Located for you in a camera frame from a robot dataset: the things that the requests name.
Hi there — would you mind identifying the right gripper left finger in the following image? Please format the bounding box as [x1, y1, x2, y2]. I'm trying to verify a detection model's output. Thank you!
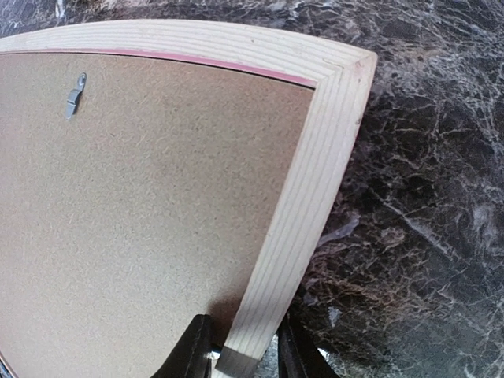
[152, 314, 212, 378]

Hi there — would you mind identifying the brown cardboard backing board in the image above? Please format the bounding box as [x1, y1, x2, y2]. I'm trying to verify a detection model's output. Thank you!
[1, 54, 313, 377]

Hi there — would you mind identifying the pink wooden picture frame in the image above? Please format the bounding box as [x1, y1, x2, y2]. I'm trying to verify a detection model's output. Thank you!
[1, 20, 377, 377]

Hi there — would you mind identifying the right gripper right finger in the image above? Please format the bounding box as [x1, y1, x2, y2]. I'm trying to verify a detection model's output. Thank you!
[277, 313, 339, 378]

